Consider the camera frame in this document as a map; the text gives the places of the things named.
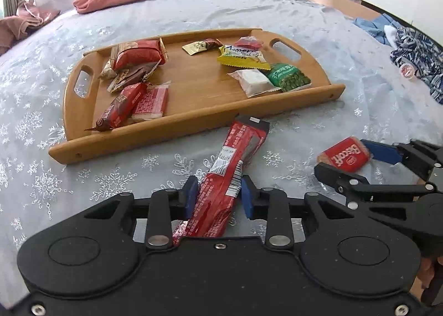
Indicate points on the gold and maroon small packet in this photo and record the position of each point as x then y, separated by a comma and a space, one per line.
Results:
199, 46

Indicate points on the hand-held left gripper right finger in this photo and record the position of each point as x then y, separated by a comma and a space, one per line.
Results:
247, 198

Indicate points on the yellow cracker packet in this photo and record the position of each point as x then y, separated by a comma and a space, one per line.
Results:
242, 56

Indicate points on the red white pastry packet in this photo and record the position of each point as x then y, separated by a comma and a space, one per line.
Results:
249, 42

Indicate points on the red patterned cake packet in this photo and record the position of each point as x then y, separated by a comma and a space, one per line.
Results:
150, 103

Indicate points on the small round cup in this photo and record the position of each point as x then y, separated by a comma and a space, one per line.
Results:
407, 70

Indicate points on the dusty pink crumpled cloth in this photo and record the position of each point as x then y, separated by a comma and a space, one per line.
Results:
17, 25

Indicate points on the red chocolate bar packet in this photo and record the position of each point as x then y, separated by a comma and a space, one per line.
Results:
117, 108

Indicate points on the pale cookie clear packet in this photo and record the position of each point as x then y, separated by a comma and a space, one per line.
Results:
107, 72

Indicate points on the red nut snack packet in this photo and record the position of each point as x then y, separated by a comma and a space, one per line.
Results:
138, 54

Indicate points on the light blue cloth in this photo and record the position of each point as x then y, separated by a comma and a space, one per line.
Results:
373, 27

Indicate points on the person's right hand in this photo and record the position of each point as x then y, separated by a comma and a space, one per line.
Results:
428, 272

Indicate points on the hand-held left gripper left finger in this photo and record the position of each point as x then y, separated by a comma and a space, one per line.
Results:
191, 198

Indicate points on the red caramel biscuit packet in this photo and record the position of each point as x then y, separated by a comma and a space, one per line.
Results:
346, 155

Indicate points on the dark blue patterned cloth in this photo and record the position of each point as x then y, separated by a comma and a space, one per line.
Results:
422, 53

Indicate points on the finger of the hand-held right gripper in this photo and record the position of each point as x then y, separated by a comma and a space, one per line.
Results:
346, 181
380, 151

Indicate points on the brown chocolate snack packet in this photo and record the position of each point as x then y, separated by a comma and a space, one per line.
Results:
135, 75

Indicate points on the clear packet white cake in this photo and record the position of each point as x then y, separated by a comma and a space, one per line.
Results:
254, 82

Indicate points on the long red stick packet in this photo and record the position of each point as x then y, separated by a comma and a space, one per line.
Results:
225, 170

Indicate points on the green pea packet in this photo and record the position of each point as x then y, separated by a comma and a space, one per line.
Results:
289, 77

